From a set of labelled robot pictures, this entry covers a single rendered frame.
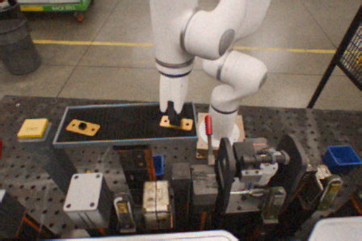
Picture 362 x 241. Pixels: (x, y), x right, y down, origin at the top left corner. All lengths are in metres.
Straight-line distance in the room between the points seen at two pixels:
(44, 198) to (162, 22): 0.93
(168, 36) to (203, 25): 0.07
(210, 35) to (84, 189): 0.45
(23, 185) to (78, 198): 0.66
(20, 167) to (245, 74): 1.06
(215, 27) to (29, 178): 1.07
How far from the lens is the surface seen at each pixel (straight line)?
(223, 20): 0.41
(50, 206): 1.15
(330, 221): 0.78
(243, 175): 0.57
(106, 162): 1.17
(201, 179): 0.64
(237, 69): 0.82
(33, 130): 0.74
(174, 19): 0.43
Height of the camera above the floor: 1.63
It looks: 47 degrees down
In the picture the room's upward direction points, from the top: straight up
